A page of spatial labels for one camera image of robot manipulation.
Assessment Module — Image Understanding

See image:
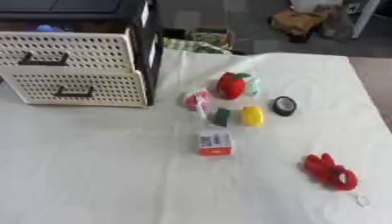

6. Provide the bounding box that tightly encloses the yellow block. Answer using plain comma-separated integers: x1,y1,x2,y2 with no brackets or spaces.
240,105,267,127

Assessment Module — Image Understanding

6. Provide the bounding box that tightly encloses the dark green block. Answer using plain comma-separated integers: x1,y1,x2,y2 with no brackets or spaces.
211,107,233,128

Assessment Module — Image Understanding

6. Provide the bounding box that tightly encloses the white and orange card box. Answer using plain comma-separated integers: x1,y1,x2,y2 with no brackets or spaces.
196,125,236,157

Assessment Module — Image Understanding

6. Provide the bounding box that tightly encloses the blue object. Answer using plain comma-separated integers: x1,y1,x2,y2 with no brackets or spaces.
35,24,67,33

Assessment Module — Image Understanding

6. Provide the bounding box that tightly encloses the pale pierced drawer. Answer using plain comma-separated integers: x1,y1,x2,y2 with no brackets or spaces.
0,27,137,73
0,66,151,109

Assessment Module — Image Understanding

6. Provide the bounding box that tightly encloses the black cabinet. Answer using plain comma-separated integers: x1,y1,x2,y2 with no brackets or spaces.
0,0,165,107

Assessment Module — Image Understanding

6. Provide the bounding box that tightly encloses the black tape roll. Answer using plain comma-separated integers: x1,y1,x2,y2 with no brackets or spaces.
270,95,299,117

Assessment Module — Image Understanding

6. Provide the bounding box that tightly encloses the brown bag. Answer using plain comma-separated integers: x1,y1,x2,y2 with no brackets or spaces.
268,9,328,44

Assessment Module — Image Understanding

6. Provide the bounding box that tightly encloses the grey bag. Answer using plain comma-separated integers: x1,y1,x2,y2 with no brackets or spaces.
317,4,355,44

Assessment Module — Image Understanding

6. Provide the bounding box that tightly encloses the black drawer handle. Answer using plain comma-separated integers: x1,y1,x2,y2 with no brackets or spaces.
52,85,97,99
17,51,71,67

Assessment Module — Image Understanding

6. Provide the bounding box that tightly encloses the red plush ring toy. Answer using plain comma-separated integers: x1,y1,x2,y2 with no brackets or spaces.
301,152,371,207

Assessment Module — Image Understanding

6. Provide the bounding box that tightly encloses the pink and white plush toy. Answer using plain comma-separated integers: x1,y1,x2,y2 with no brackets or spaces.
182,88,214,119

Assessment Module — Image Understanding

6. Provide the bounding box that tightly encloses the red plush apple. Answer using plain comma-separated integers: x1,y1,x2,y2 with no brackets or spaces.
215,72,253,101

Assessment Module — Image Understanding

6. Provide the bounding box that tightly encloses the cardboard box with patterned cloth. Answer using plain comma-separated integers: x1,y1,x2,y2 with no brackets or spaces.
160,27,249,55

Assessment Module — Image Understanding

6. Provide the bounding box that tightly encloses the white post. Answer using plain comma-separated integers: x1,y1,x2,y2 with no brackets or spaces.
350,0,383,39

